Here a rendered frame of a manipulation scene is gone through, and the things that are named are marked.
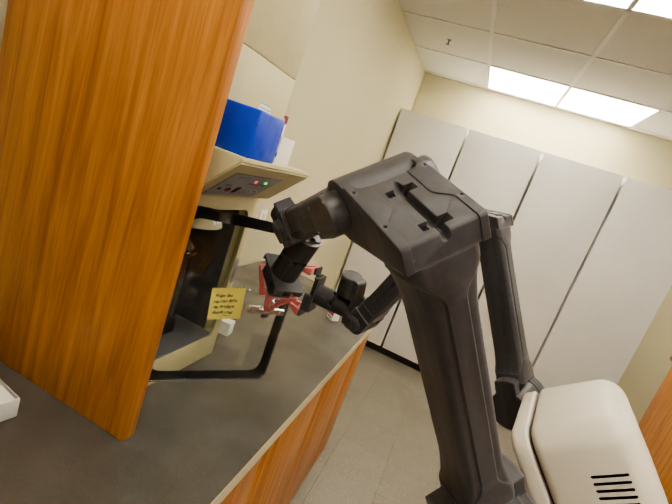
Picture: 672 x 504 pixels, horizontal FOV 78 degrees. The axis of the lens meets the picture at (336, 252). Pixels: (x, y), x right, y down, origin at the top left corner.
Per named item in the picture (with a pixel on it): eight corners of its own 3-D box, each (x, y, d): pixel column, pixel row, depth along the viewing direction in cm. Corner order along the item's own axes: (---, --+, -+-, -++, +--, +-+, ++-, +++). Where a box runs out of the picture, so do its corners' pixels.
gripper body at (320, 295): (321, 273, 118) (344, 283, 116) (310, 305, 120) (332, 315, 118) (313, 276, 112) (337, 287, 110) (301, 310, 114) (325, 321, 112)
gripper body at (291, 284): (272, 296, 80) (289, 270, 76) (261, 258, 87) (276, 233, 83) (300, 299, 84) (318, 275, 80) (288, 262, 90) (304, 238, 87)
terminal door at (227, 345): (133, 380, 88) (181, 201, 79) (262, 377, 105) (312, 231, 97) (133, 382, 87) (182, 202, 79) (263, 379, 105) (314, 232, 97)
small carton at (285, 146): (257, 156, 94) (265, 130, 93) (271, 160, 99) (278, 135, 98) (274, 163, 92) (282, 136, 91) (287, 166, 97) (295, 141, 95)
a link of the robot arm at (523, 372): (495, 198, 75) (516, 195, 83) (430, 210, 85) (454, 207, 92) (533, 435, 77) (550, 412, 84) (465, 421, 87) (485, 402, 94)
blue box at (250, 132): (204, 141, 79) (217, 94, 77) (233, 149, 88) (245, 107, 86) (247, 158, 76) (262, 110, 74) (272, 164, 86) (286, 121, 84)
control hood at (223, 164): (176, 189, 78) (189, 137, 76) (260, 195, 109) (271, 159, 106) (225, 211, 75) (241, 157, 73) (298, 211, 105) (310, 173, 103)
